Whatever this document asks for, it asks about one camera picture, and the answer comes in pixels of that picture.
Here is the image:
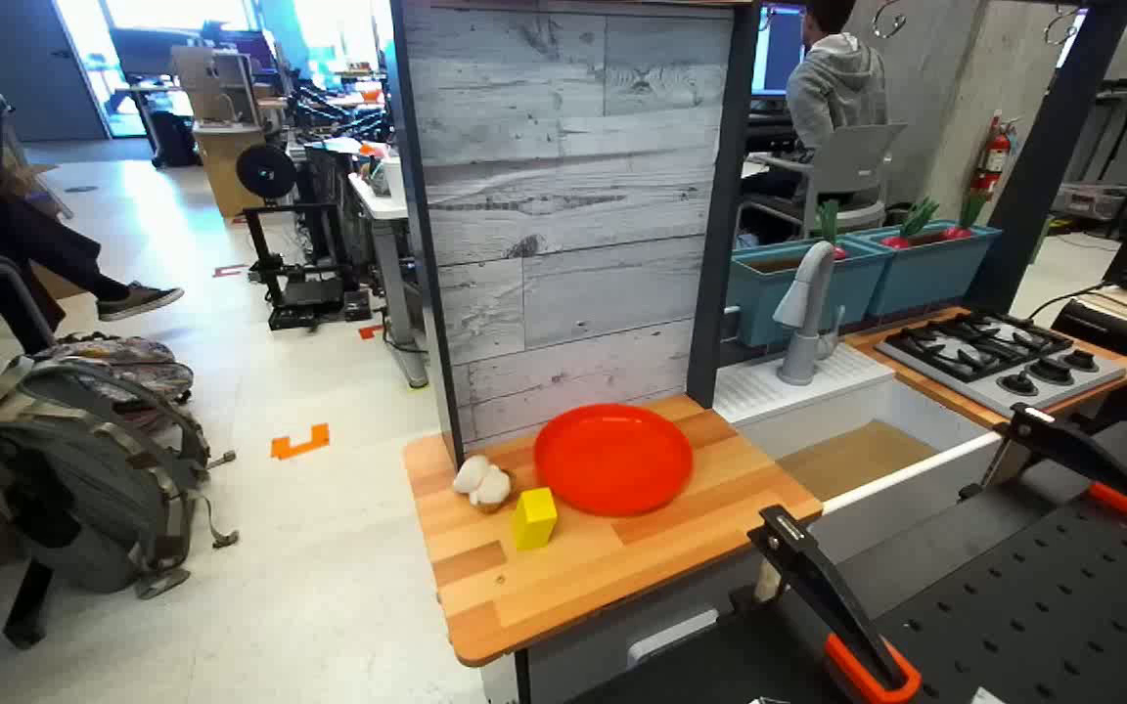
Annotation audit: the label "grey toy faucet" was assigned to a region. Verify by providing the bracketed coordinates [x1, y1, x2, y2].
[776, 242, 837, 388]

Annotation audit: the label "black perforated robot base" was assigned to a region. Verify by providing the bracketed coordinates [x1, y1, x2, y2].
[563, 417, 1127, 704]

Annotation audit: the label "white toy sink basin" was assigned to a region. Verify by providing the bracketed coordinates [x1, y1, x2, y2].
[710, 344, 1005, 568]

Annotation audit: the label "red plastic plate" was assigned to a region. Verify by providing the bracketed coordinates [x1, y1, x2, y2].
[530, 402, 691, 516]

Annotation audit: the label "white toy garlic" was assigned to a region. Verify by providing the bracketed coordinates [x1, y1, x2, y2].
[449, 452, 511, 508]

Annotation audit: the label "yellow toy block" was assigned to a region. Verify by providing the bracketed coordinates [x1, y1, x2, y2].
[511, 490, 558, 546]

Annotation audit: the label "grey wood back panel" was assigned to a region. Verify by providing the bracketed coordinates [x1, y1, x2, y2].
[392, 0, 756, 452]

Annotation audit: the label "blue planter bin left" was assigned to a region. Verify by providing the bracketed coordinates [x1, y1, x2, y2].
[729, 242, 885, 346]

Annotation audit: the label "blue planter bin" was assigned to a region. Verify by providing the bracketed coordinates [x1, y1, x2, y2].
[854, 224, 997, 321]
[729, 242, 885, 346]

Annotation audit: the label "orange floor tape marker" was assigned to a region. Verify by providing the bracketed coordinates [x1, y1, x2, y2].
[269, 420, 332, 460]

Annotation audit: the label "grey office chair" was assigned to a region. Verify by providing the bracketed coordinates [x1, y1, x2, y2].
[733, 119, 906, 244]

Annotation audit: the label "black orange clamp front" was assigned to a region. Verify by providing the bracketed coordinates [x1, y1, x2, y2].
[748, 503, 922, 704]

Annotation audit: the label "black orange clamp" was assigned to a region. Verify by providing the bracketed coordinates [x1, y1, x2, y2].
[748, 503, 922, 704]
[980, 402, 1127, 520]

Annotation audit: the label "blue planter bin right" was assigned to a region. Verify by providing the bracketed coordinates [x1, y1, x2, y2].
[854, 224, 997, 321]

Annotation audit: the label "person in grey hoodie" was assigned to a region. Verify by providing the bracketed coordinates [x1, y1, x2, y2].
[785, 0, 888, 152]

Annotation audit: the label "computer monitor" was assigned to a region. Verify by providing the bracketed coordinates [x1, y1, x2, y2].
[749, 2, 800, 96]

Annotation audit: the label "toy stove top burners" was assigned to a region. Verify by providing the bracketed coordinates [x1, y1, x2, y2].
[881, 312, 1123, 413]

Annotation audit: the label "black orange clamp right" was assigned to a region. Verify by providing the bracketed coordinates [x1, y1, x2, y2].
[980, 402, 1127, 520]

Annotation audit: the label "red fire extinguisher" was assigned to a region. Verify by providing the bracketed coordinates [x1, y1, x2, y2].
[957, 114, 1013, 230]

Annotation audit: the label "grey backpack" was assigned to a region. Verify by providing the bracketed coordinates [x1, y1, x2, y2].
[0, 337, 230, 598]

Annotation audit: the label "seated person legs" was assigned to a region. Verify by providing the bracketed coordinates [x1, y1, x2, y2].
[0, 184, 182, 324]

